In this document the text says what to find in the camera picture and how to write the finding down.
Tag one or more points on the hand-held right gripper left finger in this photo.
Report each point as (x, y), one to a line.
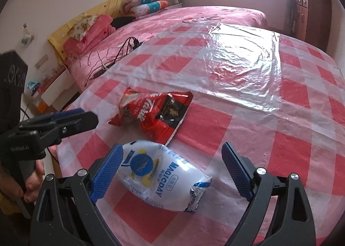
(107, 173)

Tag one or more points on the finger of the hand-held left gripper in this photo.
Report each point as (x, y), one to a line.
(67, 115)
(80, 124)

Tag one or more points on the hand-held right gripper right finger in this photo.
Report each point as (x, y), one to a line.
(234, 168)

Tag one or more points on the white snack bag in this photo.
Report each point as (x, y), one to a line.
(167, 181)

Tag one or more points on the person's left hand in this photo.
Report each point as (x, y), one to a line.
(35, 184)

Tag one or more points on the white low cabinet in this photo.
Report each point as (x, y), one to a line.
(56, 87)

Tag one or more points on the red snack bag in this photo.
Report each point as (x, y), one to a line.
(151, 116)

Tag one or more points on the floral pillow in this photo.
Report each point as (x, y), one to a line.
(83, 26)

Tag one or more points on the pink folded blanket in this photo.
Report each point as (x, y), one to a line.
(99, 30)

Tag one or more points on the pink checked plastic tablecloth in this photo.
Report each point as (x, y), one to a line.
(296, 95)

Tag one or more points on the black plug adapter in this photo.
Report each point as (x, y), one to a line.
(134, 42)

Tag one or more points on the white power strip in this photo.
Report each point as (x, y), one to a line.
(138, 44)

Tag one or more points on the yellow wooden headboard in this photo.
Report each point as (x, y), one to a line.
(80, 17)

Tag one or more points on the clear plastic sheet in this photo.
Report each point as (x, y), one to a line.
(229, 60)

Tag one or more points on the dark cloth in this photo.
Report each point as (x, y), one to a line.
(122, 22)

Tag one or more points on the bed with pink sheet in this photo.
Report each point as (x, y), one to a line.
(175, 17)

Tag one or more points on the white bedside table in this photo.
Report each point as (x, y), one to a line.
(176, 4)

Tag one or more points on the brown wooden cabinet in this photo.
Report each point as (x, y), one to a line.
(312, 19)

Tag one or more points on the wall socket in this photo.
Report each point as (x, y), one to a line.
(41, 62)

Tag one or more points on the wall ornament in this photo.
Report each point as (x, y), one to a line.
(27, 36)

